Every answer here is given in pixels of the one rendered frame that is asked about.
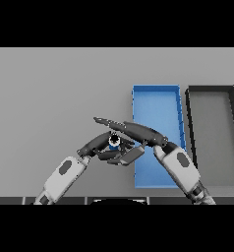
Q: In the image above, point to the blue bin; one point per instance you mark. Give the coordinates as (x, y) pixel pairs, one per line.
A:
(156, 111)

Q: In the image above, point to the blue pipe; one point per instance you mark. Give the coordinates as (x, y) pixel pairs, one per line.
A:
(114, 141)

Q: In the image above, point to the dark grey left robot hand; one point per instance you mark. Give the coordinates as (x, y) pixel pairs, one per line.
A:
(96, 144)

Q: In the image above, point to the dark grey bin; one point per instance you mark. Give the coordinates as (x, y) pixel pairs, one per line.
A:
(214, 138)

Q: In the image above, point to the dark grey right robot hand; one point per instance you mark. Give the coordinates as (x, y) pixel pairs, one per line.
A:
(138, 131)

